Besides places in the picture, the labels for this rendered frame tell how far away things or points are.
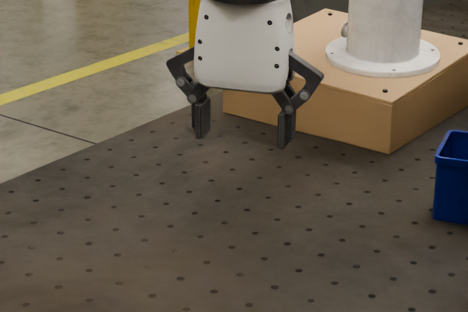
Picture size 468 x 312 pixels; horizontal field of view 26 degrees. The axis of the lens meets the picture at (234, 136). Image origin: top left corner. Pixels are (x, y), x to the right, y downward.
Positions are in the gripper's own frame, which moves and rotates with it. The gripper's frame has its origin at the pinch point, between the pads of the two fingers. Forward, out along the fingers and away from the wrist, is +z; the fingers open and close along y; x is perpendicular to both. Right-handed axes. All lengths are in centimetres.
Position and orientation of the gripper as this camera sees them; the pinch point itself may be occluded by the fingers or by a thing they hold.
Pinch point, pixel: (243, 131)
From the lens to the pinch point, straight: 109.1
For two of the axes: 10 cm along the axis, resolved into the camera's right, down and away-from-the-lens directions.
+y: -9.5, -1.2, 2.8
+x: -3.0, 3.5, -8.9
